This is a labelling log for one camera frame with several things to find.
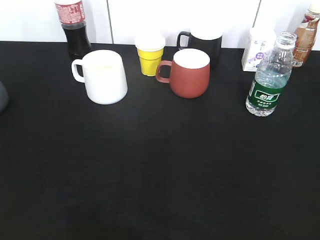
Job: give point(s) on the black mug white interior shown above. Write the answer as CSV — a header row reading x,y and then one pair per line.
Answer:
x,y
208,40

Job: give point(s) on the red ceramic mug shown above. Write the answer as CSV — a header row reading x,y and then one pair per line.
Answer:
x,y
189,73

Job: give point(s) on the white ceramic mug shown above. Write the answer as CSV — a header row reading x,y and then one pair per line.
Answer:
x,y
103,74

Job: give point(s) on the clear water bottle green label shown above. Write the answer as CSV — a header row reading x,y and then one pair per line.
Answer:
x,y
271,76

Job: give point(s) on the cola bottle red label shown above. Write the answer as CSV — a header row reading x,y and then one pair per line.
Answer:
x,y
72,18

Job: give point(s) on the white blueberry milk carton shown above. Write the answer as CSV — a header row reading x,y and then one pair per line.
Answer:
x,y
260,42

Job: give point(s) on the brown drink bottle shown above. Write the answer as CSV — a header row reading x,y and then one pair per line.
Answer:
x,y
306,34

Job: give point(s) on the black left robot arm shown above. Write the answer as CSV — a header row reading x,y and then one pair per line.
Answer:
x,y
4,97

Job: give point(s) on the yellow paper cup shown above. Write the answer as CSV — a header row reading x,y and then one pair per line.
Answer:
x,y
150,49

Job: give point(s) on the black tablecloth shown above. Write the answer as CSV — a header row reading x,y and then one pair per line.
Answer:
x,y
154,166

